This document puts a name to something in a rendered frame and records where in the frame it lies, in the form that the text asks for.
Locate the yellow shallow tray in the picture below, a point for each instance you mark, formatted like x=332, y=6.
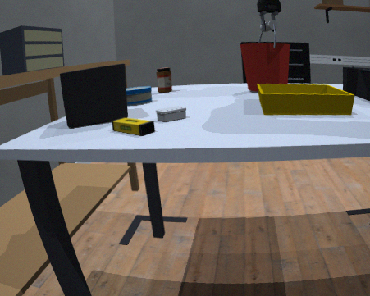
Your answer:
x=289, y=99

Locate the orange jar with dark lid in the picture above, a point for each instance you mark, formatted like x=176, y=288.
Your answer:
x=164, y=80

